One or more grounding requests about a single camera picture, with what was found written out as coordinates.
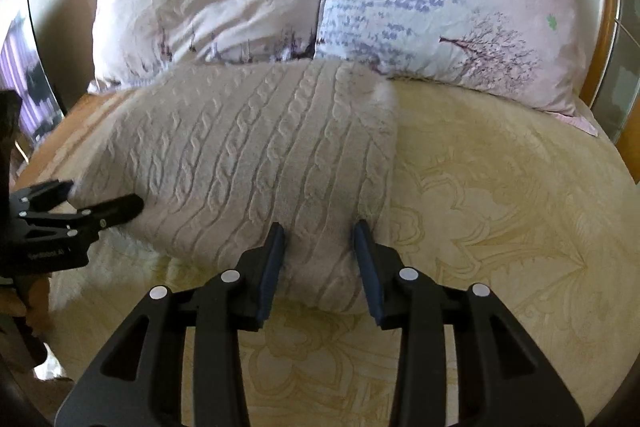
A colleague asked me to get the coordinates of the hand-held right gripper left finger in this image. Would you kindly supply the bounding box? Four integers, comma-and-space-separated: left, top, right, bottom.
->
55, 222, 287, 427

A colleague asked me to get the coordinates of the purple framed picture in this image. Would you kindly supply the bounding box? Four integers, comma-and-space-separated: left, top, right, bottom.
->
0, 0, 67, 144

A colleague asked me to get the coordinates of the cream patterned bed blanket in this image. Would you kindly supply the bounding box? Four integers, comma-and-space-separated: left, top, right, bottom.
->
47, 77, 632, 427

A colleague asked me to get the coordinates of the wooden bedside table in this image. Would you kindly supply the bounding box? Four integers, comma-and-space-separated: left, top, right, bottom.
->
15, 91, 128, 188

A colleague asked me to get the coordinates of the wooden bed headboard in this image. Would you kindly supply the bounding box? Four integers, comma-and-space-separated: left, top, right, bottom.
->
552, 0, 640, 184

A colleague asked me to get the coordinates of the beige cable knit sweater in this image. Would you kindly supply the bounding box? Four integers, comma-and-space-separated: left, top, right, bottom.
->
70, 58, 401, 314

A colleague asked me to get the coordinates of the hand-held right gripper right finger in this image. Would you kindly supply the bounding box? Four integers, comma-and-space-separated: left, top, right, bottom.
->
353, 220, 584, 427

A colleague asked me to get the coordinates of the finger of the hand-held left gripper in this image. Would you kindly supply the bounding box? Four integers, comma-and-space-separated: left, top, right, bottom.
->
11, 180, 75, 217
74, 193, 146, 235

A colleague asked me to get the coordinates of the white fluffy blanket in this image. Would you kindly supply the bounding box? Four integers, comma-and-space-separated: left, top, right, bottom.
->
34, 227, 168, 382

